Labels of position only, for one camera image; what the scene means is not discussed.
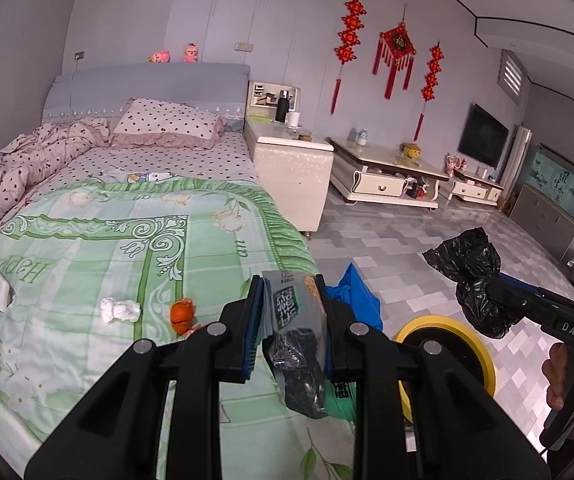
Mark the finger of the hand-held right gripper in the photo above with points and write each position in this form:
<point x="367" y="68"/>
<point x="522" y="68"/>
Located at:
<point x="519" y="305"/>
<point x="527" y="286"/>

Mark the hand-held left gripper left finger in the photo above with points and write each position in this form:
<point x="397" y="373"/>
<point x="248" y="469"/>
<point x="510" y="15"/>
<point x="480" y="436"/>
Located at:
<point x="252" y="320"/>

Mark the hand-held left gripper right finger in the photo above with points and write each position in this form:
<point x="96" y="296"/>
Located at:
<point x="339" y="340"/>

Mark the silver grey snack packet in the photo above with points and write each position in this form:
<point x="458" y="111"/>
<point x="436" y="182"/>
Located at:
<point x="292" y="305"/>

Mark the blue plastic bag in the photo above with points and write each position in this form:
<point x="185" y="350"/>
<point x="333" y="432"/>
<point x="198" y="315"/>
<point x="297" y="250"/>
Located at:
<point x="362" y="300"/>

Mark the large black plastic bag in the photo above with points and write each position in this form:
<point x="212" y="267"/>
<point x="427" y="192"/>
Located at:
<point x="467" y="265"/>

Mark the yellow waste bin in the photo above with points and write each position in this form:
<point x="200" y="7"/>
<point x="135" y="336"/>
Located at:
<point x="482" y="360"/>

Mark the person's right hand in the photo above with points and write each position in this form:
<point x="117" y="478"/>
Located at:
<point x="553" y="377"/>

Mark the orange peel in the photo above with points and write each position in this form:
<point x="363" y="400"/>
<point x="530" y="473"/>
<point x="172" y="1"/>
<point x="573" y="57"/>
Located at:
<point x="182" y="312"/>

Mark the white television stand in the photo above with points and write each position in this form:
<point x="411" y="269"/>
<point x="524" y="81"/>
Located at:
<point x="474" y="190"/>

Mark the fish tank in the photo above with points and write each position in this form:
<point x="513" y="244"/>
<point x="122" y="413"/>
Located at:
<point x="562" y="180"/>

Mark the white standing air conditioner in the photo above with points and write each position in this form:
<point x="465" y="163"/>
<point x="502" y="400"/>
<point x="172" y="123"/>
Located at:
<point x="517" y="165"/>

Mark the crumpled white tissue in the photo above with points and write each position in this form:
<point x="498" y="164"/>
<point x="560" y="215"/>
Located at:
<point x="119" y="310"/>

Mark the pink figurine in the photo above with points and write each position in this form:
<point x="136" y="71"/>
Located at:
<point x="456" y="162"/>

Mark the white nightstand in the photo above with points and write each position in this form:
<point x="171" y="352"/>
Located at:
<point x="292" y="175"/>

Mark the black television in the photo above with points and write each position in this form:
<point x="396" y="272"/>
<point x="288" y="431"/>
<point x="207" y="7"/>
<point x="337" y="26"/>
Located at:
<point x="484" y="135"/>

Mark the white coffee table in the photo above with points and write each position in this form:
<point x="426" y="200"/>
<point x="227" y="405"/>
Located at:
<point x="377" y="185"/>

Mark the dotted bed sheet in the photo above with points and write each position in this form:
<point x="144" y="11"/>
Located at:
<point x="192" y="165"/>

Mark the white packet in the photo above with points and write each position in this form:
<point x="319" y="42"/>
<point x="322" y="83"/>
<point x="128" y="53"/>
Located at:
<point x="159" y="176"/>

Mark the yellow toy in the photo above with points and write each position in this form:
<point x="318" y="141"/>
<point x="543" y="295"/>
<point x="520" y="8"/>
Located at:
<point x="411" y="152"/>

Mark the grey pillow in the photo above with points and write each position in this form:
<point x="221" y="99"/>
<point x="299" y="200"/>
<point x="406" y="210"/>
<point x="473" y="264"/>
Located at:
<point x="233" y="124"/>

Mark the baby bottle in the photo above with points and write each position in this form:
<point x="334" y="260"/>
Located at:
<point x="364" y="138"/>

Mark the white paper roll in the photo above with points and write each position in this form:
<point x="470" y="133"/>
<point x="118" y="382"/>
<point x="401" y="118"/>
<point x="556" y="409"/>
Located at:
<point x="294" y="119"/>

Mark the window with grey blinds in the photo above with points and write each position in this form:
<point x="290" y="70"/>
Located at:
<point x="513" y="77"/>

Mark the black thermos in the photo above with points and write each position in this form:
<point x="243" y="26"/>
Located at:
<point x="281" y="107"/>

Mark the pink dotted pillow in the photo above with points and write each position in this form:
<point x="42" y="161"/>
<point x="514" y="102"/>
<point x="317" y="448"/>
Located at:
<point x="167" y="122"/>

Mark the grey bed headboard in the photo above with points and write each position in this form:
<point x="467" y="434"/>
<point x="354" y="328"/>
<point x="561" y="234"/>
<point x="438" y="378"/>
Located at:
<point x="142" y="85"/>

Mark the pink doll with yellow face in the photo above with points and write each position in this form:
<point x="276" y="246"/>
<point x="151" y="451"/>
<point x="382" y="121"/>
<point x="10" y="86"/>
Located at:
<point x="190" y="54"/>

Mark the red diamond knot decoration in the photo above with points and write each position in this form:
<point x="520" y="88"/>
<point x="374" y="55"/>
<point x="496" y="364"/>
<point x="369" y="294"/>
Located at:
<point x="397" y="42"/>

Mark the pink plush toy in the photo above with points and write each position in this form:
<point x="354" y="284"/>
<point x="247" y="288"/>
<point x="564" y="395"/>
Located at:
<point x="158" y="57"/>

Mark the pink dotted quilt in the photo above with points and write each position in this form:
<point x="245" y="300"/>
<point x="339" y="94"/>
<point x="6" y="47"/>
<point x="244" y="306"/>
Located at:
<point x="17" y="160"/>

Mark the long red knot decoration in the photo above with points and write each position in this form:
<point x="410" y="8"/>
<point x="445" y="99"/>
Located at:
<point x="351" y="35"/>

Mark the white wall switch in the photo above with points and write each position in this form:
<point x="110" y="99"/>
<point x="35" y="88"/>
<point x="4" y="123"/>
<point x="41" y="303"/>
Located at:
<point x="244" y="46"/>

